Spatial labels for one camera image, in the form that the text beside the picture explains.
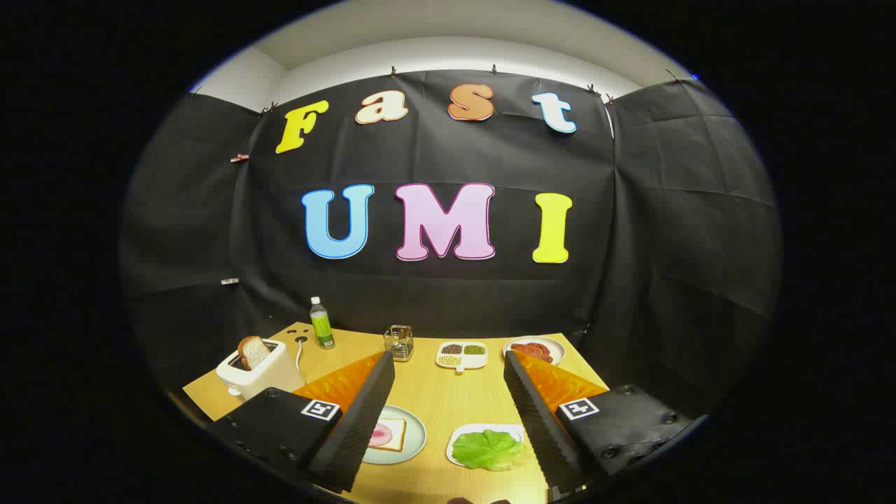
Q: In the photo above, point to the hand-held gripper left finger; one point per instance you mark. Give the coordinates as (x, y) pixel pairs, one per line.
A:
(364, 420)

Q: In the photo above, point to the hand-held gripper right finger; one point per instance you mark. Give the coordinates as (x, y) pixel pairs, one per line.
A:
(535, 420)

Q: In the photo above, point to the green lettuce leaf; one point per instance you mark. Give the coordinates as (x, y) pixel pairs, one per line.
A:
(490, 449)

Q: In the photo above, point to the white bread slice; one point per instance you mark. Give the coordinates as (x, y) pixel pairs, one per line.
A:
(397, 435)
(255, 352)

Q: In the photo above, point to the pink ham slice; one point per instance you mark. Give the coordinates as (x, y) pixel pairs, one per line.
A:
(381, 434)

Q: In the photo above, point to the pale green round plate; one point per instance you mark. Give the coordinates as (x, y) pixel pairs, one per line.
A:
(414, 437)

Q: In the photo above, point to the cooked meat piece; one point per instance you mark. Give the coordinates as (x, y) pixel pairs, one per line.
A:
(533, 351)

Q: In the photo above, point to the white rounded square plate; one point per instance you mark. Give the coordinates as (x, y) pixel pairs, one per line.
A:
(465, 432)

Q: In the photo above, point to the small round white plate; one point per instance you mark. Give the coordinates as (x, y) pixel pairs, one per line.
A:
(556, 346)

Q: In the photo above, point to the white divided dish of beans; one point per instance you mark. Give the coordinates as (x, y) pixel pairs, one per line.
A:
(462, 355)

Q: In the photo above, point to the clear bottle with green label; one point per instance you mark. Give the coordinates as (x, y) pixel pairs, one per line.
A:
(322, 329)

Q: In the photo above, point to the white toaster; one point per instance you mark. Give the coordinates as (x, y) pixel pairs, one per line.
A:
(269, 376)

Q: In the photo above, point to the black backdrop cloth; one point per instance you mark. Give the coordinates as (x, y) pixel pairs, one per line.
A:
(490, 297)

